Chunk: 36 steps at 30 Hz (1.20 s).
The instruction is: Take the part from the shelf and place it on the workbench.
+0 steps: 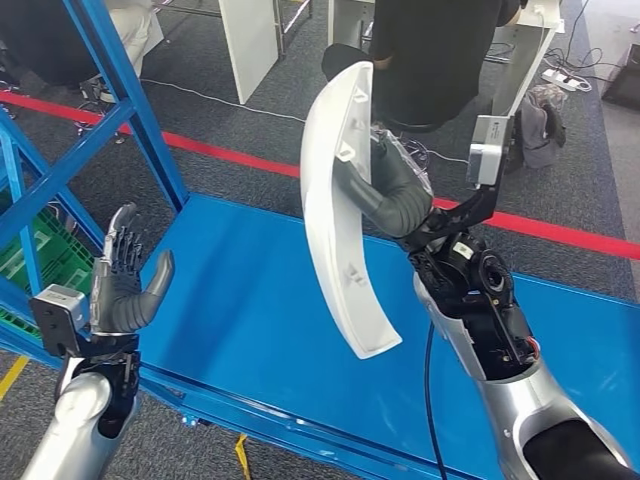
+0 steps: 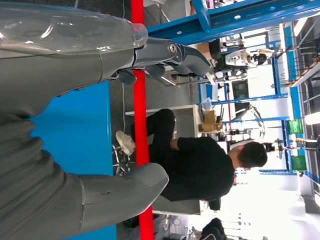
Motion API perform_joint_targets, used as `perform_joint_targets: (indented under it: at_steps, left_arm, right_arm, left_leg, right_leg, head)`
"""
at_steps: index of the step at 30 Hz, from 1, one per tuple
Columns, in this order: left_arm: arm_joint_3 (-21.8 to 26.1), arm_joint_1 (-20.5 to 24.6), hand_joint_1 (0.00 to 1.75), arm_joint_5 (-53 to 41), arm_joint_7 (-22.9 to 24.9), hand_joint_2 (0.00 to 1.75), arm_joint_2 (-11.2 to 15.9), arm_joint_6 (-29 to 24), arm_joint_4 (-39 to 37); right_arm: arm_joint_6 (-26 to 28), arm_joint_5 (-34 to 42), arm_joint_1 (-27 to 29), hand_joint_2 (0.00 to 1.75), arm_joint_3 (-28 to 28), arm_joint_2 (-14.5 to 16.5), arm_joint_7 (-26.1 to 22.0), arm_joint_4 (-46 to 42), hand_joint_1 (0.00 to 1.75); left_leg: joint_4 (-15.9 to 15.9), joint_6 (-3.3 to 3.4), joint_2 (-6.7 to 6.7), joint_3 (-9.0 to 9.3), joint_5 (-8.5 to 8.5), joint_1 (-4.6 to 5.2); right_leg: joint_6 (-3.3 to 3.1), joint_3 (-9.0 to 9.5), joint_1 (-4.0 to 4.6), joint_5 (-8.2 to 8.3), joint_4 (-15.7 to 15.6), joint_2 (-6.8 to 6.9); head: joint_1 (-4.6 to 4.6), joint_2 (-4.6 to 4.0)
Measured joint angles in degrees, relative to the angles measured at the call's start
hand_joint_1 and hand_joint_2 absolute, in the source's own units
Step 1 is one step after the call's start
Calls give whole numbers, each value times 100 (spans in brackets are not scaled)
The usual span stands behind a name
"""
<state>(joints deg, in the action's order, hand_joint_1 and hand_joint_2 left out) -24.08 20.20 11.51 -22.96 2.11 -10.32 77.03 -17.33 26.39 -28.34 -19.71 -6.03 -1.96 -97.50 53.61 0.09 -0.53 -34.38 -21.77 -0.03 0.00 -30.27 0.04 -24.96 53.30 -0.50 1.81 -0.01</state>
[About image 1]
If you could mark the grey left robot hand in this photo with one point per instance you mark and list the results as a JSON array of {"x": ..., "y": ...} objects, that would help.
[{"x": 112, "y": 291}]

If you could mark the red barrier belt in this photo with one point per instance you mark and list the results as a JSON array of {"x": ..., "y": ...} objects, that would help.
[{"x": 225, "y": 154}]

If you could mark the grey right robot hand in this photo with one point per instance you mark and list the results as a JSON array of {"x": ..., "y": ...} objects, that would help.
[{"x": 392, "y": 169}]

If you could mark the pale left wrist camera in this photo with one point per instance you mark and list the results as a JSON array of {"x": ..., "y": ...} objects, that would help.
[{"x": 57, "y": 318}]

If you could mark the chrome swivel chair base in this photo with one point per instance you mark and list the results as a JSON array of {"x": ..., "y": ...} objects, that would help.
[{"x": 95, "y": 93}]

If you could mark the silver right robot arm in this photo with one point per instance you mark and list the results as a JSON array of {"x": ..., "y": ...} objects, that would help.
[{"x": 525, "y": 411}]

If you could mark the person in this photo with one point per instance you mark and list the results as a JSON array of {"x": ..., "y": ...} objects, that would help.
[
  {"x": 45, "y": 40},
  {"x": 440, "y": 60}
]

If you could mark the green plastic crate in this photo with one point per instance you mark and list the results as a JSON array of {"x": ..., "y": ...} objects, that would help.
[{"x": 60, "y": 255}]

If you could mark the blue metal shelf rack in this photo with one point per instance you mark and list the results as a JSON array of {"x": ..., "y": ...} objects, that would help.
[{"x": 250, "y": 298}]

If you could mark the white power strip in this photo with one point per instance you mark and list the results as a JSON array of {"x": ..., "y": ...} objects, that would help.
[{"x": 564, "y": 81}]

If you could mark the white desk panel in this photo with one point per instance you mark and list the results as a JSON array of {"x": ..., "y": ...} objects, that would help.
[
  {"x": 250, "y": 46},
  {"x": 520, "y": 60}
]

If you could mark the white curved plastic part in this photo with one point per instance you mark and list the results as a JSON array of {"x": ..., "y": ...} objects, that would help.
[{"x": 330, "y": 252}]

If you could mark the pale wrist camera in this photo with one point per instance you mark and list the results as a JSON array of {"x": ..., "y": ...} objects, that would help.
[
  {"x": 487, "y": 152},
  {"x": 57, "y": 318}
]

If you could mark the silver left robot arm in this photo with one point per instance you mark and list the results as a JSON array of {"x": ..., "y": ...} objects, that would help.
[{"x": 75, "y": 424}]

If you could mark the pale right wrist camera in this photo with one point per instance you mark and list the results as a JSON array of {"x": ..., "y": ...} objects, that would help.
[{"x": 487, "y": 152}]

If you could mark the grey bag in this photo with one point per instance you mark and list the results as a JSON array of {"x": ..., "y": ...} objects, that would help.
[{"x": 537, "y": 132}]

